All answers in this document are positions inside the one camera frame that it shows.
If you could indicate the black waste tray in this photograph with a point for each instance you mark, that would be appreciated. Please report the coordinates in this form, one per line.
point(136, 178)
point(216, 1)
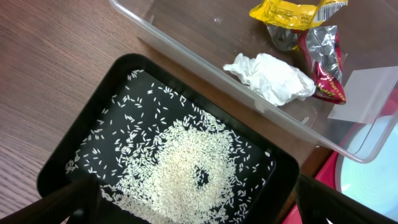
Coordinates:
point(93, 102)

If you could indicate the yellow foil wrapper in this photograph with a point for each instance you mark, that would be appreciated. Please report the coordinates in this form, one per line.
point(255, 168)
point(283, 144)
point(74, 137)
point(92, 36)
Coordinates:
point(285, 21)

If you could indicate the white rice grains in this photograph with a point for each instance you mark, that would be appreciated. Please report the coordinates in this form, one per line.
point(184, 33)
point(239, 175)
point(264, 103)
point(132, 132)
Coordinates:
point(164, 159)

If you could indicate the clear plastic waste bin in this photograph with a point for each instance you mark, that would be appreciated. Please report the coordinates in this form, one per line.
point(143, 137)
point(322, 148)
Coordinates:
point(203, 36)

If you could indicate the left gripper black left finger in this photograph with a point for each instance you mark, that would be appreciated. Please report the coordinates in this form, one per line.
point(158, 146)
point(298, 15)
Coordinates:
point(77, 202)

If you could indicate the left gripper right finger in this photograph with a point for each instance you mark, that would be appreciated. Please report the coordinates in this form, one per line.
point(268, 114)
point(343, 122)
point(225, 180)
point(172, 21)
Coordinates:
point(318, 203)

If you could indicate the large light blue plate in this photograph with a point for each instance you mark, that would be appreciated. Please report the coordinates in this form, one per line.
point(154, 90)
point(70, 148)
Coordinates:
point(373, 184)

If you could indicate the red silver foil wrapper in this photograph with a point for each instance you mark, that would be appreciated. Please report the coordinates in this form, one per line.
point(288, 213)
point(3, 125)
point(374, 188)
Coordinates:
point(320, 47)

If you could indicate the red serving tray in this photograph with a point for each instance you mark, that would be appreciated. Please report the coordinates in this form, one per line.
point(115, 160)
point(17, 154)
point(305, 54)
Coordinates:
point(321, 164)

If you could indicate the crumpled white tissue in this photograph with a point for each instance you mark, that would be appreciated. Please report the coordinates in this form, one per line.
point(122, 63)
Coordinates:
point(274, 80)

